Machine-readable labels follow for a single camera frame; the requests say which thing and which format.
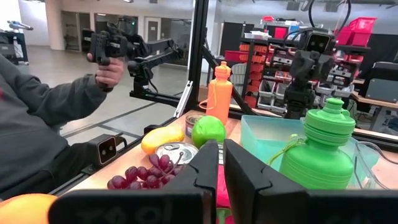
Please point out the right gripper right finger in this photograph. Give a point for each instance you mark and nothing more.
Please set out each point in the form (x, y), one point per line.
(258, 199)

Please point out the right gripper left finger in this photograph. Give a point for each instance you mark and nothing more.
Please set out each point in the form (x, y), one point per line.
(186, 199)

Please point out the red bell pepper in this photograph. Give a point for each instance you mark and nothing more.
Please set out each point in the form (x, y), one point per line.
(222, 189)

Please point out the tuna can pull tab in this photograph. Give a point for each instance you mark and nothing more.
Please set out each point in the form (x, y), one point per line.
(192, 124)
(174, 152)

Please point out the purple grape bunch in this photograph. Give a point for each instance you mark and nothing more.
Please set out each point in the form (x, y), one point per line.
(136, 177)

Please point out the yellow mango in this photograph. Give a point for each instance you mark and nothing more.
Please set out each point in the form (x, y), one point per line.
(161, 138)

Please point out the green plastic bottle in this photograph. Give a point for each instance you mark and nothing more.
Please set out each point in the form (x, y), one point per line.
(317, 161)

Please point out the green apple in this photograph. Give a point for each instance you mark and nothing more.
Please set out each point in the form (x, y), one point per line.
(208, 130)

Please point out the orange plastic bottle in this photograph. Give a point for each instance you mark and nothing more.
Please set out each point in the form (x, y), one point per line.
(219, 93)

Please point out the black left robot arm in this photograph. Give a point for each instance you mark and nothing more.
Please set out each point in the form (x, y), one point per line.
(298, 99)

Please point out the black shelf with parts bins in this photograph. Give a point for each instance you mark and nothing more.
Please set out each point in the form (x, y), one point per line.
(258, 68)

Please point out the teal plastic tray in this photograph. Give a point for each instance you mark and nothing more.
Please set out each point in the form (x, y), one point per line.
(264, 133)

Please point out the red plastic crate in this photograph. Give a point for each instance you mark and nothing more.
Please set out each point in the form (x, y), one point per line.
(360, 31)

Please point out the black cabinet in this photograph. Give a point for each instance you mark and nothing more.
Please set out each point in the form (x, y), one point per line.
(231, 37)

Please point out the grey equipment case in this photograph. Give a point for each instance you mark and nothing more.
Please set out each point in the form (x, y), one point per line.
(382, 87)

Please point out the clear plastic bin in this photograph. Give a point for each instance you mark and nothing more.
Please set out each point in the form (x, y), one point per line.
(362, 146)

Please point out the orange fruit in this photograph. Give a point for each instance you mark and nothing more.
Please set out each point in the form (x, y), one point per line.
(25, 211)

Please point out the person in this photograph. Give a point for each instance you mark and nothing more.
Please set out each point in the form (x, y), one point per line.
(31, 124)

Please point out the black side table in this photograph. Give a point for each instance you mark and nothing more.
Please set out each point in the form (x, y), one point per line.
(12, 46)

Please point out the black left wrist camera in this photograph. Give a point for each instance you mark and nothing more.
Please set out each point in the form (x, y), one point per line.
(317, 42)

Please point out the black table-level camera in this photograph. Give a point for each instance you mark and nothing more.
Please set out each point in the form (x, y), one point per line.
(105, 151)

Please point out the white flat bracket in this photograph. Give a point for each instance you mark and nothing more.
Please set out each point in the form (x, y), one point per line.
(183, 99)

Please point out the black aluminium frame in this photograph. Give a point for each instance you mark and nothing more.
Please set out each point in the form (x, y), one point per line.
(197, 46)

